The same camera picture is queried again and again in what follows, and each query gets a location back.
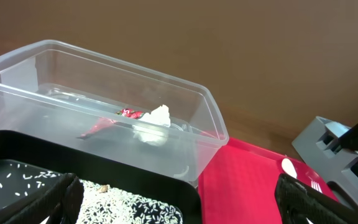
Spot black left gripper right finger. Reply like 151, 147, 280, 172
275, 174, 358, 224

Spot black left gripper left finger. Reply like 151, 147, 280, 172
6, 173, 85, 224

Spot white plastic spoon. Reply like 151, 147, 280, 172
281, 158, 297, 179

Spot red ketchup packet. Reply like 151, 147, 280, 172
78, 108, 145, 139

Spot white napkin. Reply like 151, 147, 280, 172
132, 105, 171, 147

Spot black waste tray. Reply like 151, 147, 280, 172
0, 130, 202, 224

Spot grey dishwasher rack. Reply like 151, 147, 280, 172
292, 116, 358, 212

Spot pink plastic fork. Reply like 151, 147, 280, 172
311, 180, 323, 193

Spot spilled rice pile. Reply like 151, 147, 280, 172
0, 161, 185, 224

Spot red serving tray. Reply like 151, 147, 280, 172
197, 136, 340, 224

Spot clear plastic bin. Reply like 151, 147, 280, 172
0, 40, 229, 184

